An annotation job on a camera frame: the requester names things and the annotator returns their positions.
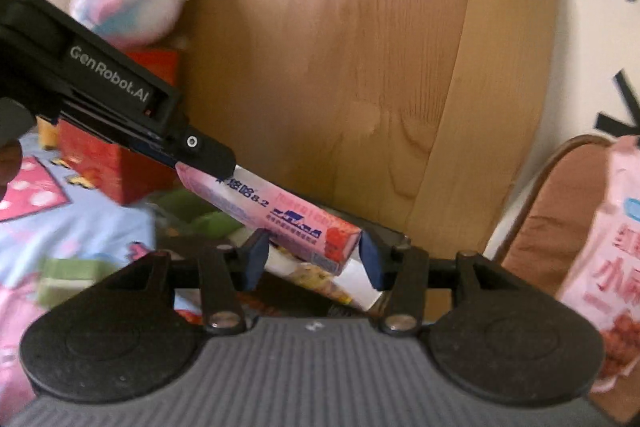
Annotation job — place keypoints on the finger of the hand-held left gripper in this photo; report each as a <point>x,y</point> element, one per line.
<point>207,154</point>

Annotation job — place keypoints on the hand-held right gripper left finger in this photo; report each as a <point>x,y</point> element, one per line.
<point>256,259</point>

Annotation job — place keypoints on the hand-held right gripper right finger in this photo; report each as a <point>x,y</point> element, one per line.
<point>371,264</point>

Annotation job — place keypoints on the black box with sheep picture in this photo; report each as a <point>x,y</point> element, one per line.
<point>385,234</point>

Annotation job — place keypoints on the pink snack box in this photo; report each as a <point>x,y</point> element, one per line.
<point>300,222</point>

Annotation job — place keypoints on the person's left hand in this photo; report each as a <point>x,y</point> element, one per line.
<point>7,167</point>

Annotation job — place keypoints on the white snack box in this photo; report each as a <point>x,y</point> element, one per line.
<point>320,282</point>

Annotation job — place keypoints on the green snack packet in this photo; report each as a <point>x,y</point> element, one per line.
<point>200,217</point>

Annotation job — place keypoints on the yellow plush toy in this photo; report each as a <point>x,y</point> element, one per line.
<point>47,134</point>

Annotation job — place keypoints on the red gift bag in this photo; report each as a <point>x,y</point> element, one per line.
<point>110,167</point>

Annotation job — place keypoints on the printed cartoon bed sheet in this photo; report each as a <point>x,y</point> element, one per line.
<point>100,227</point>

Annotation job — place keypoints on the wooden headboard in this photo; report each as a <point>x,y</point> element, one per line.
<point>325,57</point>

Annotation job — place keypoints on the green snack box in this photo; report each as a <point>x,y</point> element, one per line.
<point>65,279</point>

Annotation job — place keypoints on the brown seat mat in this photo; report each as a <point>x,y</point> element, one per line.
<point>560,207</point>

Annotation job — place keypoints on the pink snack bag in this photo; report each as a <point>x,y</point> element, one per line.
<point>615,257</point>

